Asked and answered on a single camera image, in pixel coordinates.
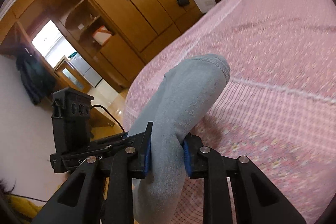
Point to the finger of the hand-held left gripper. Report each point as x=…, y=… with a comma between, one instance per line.
x=118, y=141

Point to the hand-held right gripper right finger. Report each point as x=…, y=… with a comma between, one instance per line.
x=187, y=161

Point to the person's yellow sleeved left forearm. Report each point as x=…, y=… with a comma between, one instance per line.
x=23, y=211

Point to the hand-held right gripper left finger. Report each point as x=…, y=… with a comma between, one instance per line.
x=148, y=158

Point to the grey-blue fleece pants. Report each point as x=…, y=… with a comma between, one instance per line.
x=178, y=108

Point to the wooden glass door cabinet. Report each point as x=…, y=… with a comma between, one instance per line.
x=68, y=76

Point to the silver refrigerator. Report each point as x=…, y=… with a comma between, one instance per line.
x=86, y=71

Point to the white and orange box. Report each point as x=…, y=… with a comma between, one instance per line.
x=102, y=36

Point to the dark hanging jacket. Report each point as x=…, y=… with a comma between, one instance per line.
x=34, y=77

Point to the small black device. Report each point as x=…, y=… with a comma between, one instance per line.
x=183, y=1

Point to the pink floral bedspread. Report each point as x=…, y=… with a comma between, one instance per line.
x=262, y=29

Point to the tall wooden wardrobe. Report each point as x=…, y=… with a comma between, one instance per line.
x=126, y=3

